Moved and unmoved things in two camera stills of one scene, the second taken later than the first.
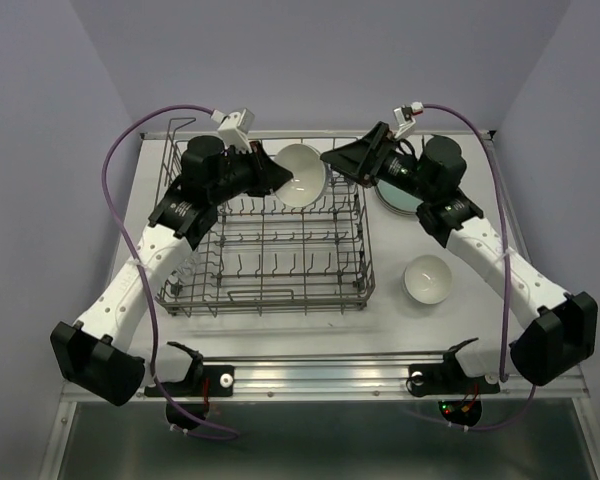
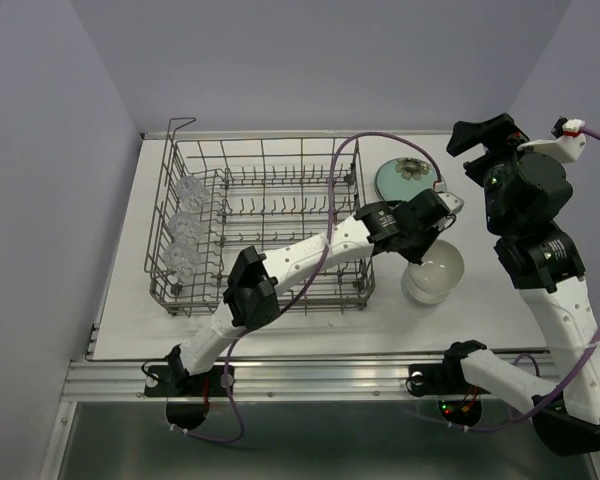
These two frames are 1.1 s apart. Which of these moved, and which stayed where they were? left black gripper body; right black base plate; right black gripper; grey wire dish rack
Moved: right black gripper; left black gripper body
Stayed: right black base plate; grey wire dish rack
